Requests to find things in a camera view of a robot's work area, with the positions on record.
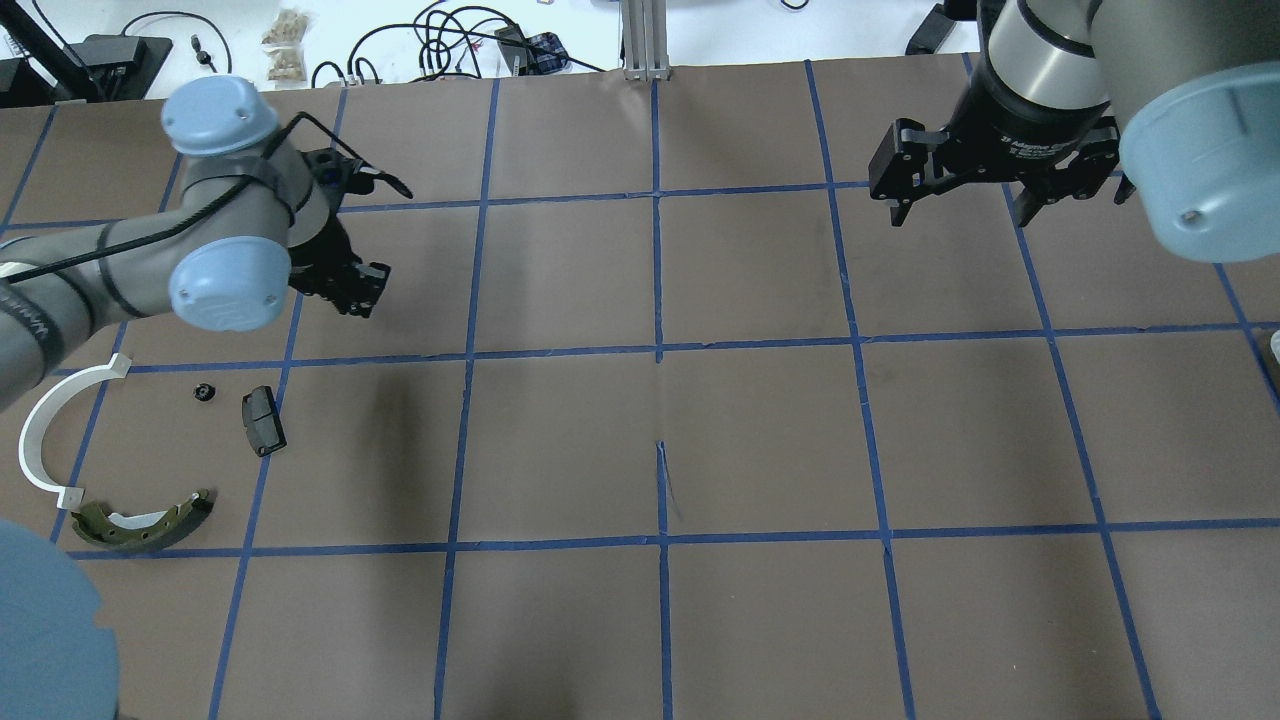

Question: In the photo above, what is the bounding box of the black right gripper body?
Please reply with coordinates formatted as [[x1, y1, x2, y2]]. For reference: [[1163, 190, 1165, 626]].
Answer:
[[945, 90, 1119, 186]]

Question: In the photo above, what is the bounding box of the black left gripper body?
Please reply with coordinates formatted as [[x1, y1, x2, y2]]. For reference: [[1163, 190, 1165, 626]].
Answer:
[[288, 215, 364, 301]]

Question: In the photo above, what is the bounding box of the small black bearing gear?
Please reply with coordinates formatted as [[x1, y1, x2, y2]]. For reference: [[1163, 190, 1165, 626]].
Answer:
[[192, 383, 218, 404]]

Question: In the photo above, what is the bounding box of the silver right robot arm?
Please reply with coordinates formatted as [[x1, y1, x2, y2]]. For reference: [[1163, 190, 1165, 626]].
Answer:
[[868, 1, 1279, 264]]

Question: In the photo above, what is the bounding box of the black power adapter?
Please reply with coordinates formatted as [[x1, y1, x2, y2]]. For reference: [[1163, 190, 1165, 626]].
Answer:
[[904, 1, 978, 56]]

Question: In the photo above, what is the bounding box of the dark grey brake pad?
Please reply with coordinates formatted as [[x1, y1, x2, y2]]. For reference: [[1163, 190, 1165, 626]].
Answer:
[[241, 386, 287, 457]]

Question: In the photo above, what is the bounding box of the olive green brake shoe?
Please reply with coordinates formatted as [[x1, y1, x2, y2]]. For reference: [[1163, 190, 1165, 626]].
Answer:
[[70, 488, 216, 555]]

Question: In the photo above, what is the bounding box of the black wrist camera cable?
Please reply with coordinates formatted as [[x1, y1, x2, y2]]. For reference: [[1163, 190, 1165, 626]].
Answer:
[[291, 111, 413, 201]]

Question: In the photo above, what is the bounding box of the aluminium frame post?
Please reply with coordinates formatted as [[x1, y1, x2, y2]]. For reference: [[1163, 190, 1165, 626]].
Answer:
[[618, 0, 671, 82]]

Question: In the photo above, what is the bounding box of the white curved plastic bracket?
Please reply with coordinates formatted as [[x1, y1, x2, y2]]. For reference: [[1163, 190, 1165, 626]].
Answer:
[[18, 354, 133, 509]]

